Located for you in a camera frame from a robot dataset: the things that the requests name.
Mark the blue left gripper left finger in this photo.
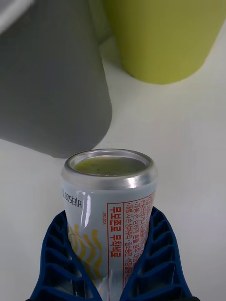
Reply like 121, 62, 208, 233
27, 210, 103, 301

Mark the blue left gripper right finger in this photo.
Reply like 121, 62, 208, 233
119, 206, 200, 301

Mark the orange and white drink can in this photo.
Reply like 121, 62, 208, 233
60, 148, 158, 301

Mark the grey plastic waste bin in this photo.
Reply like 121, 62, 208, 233
0, 0, 113, 158

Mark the yellow-green plastic waste bin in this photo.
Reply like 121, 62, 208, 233
89, 0, 226, 85

